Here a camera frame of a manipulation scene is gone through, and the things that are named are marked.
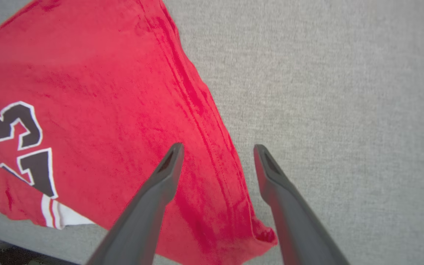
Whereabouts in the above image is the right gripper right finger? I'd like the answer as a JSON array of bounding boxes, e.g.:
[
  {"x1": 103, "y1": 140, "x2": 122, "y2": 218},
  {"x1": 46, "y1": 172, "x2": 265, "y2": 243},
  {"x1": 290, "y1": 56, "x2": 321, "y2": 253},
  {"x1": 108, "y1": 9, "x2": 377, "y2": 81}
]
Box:
[{"x1": 253, "y1": 144, "x2": 351, "y2": 265}]

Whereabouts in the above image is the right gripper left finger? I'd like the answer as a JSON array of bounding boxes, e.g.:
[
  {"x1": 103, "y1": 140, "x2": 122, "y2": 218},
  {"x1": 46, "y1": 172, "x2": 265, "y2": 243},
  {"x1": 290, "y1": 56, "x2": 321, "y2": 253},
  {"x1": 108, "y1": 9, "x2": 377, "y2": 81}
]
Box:
[{"x1": 86, "y1": 142, "x2": 185, "y2": 265}]

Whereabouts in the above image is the red basketball jersey number 23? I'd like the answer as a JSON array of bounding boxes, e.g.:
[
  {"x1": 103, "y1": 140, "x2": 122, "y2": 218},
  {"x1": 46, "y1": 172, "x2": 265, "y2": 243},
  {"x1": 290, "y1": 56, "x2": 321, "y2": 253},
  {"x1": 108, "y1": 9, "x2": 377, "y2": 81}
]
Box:
[{"x1": 0, "y1": 0, "x2": 278, "y2": 265}]

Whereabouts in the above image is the grey fabric sofa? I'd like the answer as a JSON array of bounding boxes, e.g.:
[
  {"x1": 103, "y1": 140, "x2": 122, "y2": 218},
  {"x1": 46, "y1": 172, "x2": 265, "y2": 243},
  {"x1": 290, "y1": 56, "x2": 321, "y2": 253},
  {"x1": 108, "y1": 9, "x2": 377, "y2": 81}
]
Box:
[{"x1": 0, "y1": 0, "x2": 424, "y2": 265}]

